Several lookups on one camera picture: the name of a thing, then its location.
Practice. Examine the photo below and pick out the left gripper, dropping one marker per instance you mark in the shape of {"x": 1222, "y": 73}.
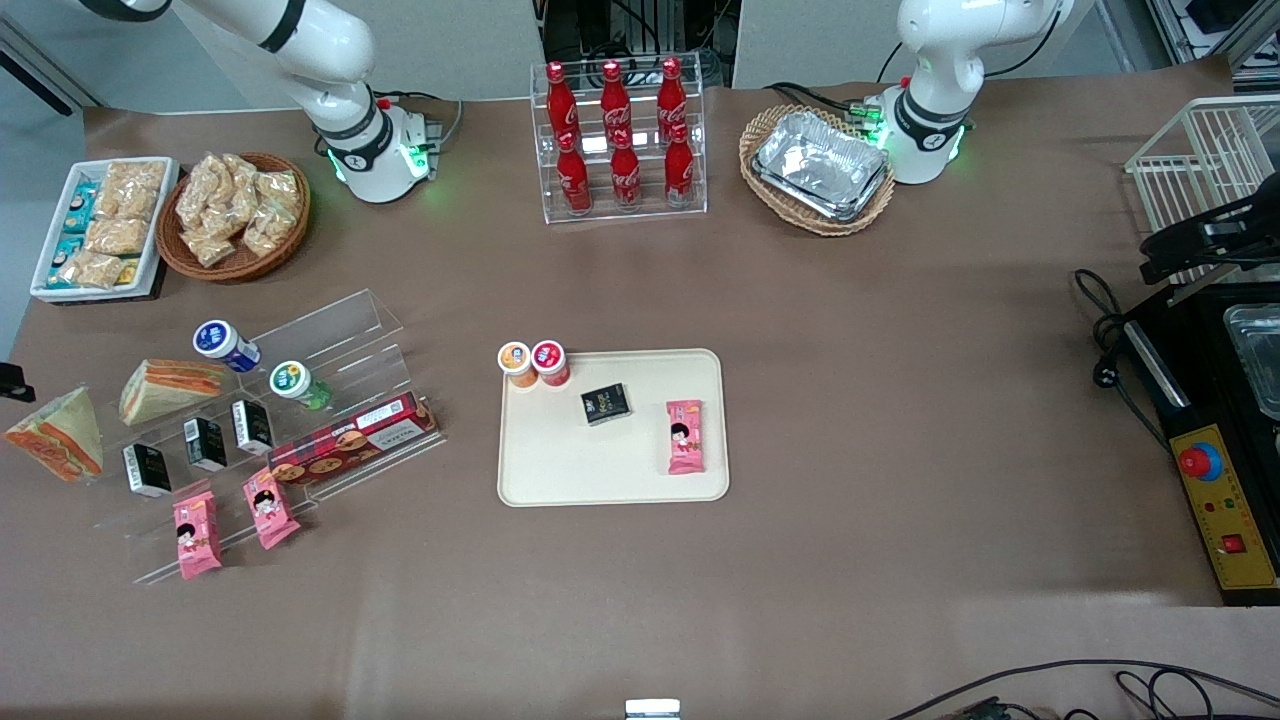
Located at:
{"x": 1232, "y": 234}

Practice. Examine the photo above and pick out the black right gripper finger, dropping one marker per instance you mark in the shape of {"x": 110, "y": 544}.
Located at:
{"x": 15, "y": 382}

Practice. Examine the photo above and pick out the triangular sandwich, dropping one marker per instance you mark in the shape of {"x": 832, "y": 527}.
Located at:
{"x": 170, "y": 388}
{"x": 62, "y": 440}

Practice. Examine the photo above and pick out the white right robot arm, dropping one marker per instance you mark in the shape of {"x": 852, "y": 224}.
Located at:
{"x": 340, "y": 100}

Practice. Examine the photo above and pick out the metal tray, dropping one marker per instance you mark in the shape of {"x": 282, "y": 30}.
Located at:
{"x": 1258, "y": 360}

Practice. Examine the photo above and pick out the white rectangular tray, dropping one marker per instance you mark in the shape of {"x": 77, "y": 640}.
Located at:
{"x": 150, "y": 255}

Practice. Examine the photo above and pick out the aluminium foil tray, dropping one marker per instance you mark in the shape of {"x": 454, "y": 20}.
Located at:
{"x": 820, "y": 160}

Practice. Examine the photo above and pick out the beige plastic tray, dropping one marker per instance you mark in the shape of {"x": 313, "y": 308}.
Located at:
{"x": 600, "y": 465}

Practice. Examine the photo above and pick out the blue snack pack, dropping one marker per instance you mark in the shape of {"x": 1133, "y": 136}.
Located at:
{"x": 66, "y": 260}
{"x": 82, "y": 205}

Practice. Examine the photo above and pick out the clear pack of crisps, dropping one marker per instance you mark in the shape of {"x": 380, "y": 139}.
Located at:
{"x": 132, "y": 188}
{"x": 92, "y": 270}
{"x": 118, "y": 235}

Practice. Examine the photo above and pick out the black sealing machine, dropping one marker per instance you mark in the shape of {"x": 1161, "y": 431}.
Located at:
{"x": 1200, "y": 400}

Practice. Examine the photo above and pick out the small black carton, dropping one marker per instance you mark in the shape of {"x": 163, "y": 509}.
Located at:
{"x": 147, "y": 470}
{"x": 253, "y": 427}
{"x": 607, "y": 404}
{"x": 205, "y": 444}

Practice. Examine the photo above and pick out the red emergency button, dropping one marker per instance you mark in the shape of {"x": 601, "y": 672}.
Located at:
{"x": 1200, "y": 462}

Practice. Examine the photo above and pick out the blue lid small bottle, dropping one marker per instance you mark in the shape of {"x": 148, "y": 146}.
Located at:
{"x": 225, "y": 343}

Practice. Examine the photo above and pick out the metal shelving rack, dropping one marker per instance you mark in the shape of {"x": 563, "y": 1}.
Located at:
{"x": 1215, "y": 30}

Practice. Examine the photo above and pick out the clear bag of crackers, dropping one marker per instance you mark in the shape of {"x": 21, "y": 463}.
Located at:
{"x": 198, "y": 190}
{"x": 208, "y": 245}
{"x": 238, "y": 175}
{"x": 265, "y": 232}
{"x": 280, "y": 188}

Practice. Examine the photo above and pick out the pink snack pack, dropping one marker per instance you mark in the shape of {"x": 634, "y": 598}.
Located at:
{"x": 685, "y": 436}
{"x": 270, "y": 510}
{"x": 197, "y": 535}

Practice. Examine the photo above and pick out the brown wicker basket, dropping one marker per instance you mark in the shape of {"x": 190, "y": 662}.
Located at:
{"x": 240, "y": 265}

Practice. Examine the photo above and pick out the green lid small bottle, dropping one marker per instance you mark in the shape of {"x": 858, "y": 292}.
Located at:
{"x": 297, "y": 384}

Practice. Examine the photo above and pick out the black metal bar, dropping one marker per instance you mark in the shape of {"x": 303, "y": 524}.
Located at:
{"x": 40, "y": 75}

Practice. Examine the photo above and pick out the clear acrylic stepped shelf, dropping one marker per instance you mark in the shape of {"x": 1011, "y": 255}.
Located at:
{"x": 340, "y": 325}

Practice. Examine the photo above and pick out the red cookie box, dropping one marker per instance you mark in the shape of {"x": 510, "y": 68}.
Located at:
{"x": 350, "y": 440}

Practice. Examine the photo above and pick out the light wicker basket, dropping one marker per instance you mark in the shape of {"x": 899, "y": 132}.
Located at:
{"x": 790, "y": 215}

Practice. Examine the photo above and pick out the orange lid cup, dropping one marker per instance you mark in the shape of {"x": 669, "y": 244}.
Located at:
{"x": 515, "y": 360}

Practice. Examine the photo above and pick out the red cola bottle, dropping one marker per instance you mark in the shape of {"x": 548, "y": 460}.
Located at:
{"x": 614, "y": 100}
{"x": 560, "y": 100}
{"x": 574, "y": 180}
{"x": 680, "y": 172}
{"x": 671, "y": 95}
{"x": 626, "y": 178}

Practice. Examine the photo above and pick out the clear acrylic bottle rack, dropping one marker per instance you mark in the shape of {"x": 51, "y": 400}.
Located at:
{"x": 645, "y": 205}

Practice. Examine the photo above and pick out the red lid cup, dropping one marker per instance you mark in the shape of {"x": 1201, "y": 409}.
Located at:
{"x": 549, "y": 360}

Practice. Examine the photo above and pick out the small silver device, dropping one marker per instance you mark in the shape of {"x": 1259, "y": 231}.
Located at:
{"x": 652, "y": 710}

